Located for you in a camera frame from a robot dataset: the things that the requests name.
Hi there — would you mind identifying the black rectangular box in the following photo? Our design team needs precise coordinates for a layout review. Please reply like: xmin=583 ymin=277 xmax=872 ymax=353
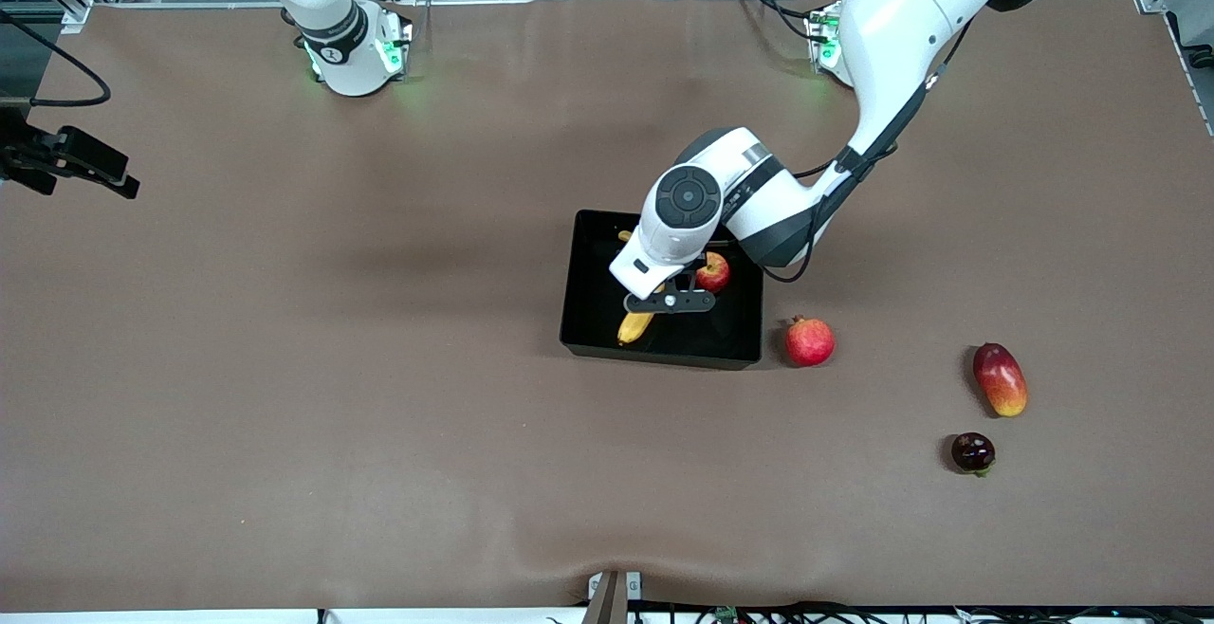
xmin=560 ymin=210 xmax=764 ymax=371

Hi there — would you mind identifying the yellow banana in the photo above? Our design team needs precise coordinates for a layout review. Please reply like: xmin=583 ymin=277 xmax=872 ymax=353
xmin=616 ymin=229 xmax=665 ymax=346

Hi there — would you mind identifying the red yellow apple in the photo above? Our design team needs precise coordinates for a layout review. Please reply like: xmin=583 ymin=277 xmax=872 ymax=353
xmin=695 ymin=251 xmax=732 ymax=295

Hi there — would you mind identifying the red pomegranate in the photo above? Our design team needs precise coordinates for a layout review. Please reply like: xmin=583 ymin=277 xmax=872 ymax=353
xmin=784 ymin=315 xmax=837 ymax=368

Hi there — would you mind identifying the dark purple mangosteen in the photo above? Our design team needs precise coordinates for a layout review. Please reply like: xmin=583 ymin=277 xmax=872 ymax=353
xmin=951 ymin=431 xmax=997 ymax=478

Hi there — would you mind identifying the red yellow mango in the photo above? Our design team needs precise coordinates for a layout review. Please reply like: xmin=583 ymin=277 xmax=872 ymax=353
xmin=972 ymin=342 xmax=1029 ymax=418

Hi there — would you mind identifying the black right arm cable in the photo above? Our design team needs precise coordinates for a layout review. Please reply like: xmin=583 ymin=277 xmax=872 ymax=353
xmin=0 ymin=6 xmax=113 ymax=109

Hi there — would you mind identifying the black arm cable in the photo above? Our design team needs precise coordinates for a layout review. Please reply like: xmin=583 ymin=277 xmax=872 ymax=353
xmin=0 ymin=6 xmax=113 ymax=109
xmin=759 ymin=140 xmax=902 ymax=284

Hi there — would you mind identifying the metal bracket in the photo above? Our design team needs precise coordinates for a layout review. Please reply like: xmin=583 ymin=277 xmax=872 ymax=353
xmin=586 ymin=570 xmax=643 ymax=624

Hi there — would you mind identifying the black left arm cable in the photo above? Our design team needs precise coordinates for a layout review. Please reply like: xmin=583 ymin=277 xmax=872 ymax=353
xmin=759 ymin=140 xmax=902 ymax=284

